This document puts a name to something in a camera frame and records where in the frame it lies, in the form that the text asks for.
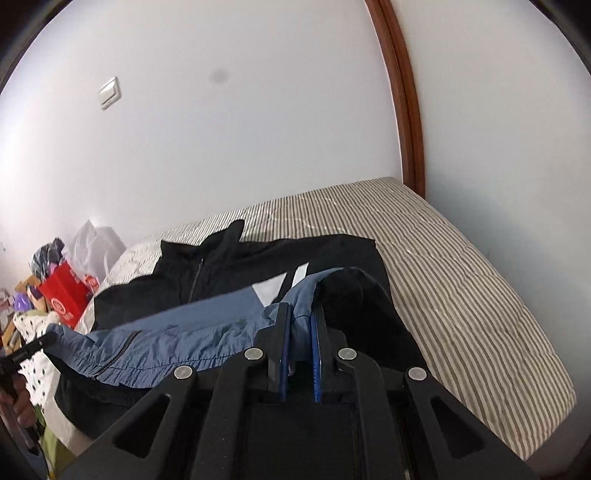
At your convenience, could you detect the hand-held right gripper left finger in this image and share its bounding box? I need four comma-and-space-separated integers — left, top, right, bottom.
60, 302, 294, 480

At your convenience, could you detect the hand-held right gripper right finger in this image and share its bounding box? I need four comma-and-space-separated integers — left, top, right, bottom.
310, 309, 539, 480

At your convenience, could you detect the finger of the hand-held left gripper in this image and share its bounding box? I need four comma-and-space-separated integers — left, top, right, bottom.
14, 333, 57, 365

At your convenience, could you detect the blue white black jacket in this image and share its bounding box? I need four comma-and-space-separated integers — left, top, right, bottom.
46, 219, 426, 446

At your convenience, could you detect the person's left hand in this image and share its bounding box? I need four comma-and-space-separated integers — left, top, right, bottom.
0, 374, 37, 431

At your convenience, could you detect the white dotted cloth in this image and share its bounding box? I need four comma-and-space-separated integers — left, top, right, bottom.
13, 308, 62, 408

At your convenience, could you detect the red paper bag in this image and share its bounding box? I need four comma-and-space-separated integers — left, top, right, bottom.
39, 261, 92, 329

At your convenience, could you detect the cardboard box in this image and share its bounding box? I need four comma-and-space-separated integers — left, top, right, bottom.
14, 276, 40, 298

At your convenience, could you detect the plaid cloth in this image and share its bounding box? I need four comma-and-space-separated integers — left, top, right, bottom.
31, 237, 66, 280

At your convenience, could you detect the green cloth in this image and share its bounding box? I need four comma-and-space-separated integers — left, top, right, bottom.
39, 415, 77, 474

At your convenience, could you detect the white plastic bag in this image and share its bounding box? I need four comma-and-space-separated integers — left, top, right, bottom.
69, 220, 127, 287

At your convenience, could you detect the striped blanket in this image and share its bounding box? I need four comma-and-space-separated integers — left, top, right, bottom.
44, 175, 578, 462

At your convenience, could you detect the white wall switch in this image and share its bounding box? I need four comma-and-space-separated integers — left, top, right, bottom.
99, 76, 123, 110

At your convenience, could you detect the brown wooden door frame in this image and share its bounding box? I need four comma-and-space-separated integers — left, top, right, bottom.
365, 0, 426, 198

